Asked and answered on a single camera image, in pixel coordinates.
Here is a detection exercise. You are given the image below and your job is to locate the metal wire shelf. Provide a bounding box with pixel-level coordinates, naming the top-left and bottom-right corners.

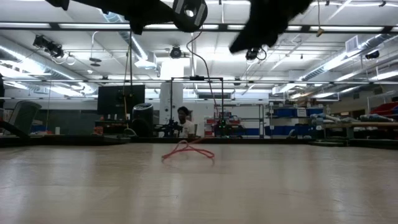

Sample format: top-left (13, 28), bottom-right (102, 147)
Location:
top-left (213, 104), bottom-right (265, 138)

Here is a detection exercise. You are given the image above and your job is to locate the shelf with blue bins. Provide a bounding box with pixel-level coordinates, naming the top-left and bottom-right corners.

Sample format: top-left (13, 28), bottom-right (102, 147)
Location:
top-left (264, 104), bottom-right (325, 138)

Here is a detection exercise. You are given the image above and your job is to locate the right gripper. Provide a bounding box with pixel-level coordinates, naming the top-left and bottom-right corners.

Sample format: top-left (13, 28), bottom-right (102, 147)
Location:
top-left (229, 0), bottom-right (313, 53)

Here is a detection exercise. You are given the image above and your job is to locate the blue grey office chair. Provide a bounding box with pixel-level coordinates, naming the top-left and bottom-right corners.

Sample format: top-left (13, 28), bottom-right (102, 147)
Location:
top-left (0, 100), bottom-right (43, 141)

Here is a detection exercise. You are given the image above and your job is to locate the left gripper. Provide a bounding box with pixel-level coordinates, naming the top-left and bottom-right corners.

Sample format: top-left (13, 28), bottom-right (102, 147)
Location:
top-left (93, 0), bottom-right (175, 35)

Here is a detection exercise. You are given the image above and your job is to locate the yellow hanging tag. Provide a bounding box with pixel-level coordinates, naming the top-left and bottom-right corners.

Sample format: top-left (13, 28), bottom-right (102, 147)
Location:
top-left (316, 0), bottom-right (325, 38)

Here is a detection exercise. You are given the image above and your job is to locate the black monitor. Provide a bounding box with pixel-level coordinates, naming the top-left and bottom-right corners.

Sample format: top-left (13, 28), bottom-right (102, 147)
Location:
top-left (97, 84), bottom-right (146, 115)

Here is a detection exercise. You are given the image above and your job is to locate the wooden workbench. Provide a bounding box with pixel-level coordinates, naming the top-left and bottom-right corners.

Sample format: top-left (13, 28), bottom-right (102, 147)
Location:
top-left (323, 119), bottom-right (398, 140)

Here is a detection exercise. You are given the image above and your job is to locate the black overhead light beam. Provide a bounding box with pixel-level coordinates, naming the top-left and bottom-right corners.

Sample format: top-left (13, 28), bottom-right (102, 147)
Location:
top-left (0, 21), bottom-right (398, 32)

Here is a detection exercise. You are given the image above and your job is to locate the black gantry frame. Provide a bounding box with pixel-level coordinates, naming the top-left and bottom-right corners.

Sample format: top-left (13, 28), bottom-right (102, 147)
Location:
top-left (169, 75), bottom-right (225, 138)

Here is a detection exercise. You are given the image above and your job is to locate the black overhead camera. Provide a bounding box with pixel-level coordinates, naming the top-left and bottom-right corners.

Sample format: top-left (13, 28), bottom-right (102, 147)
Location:
top-left (169, 45), bottom-right (183, 60)
top-left (244, 46), bottom-right (267, 62)
top-left (32, 34), bottom-right (65, 59)

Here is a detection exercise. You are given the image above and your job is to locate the person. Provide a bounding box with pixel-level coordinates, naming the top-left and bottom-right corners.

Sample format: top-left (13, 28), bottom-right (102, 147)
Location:
top-left (176, 106), bottom-right (197, 139)

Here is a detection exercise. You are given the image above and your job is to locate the red storage bin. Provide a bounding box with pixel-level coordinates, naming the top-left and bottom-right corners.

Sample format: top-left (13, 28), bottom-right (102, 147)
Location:
top-left (369, 101), bottom-right (398, 116)

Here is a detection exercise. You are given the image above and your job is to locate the red wire cord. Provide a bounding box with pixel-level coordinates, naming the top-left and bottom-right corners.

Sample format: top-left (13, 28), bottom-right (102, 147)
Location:
top-left (160, 30), bottom-right (219, 162)

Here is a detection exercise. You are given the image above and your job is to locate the black wire spool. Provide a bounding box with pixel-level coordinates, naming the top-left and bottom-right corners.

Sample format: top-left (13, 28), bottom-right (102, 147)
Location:
top-left (172, 0), bottom-right (208, 34)

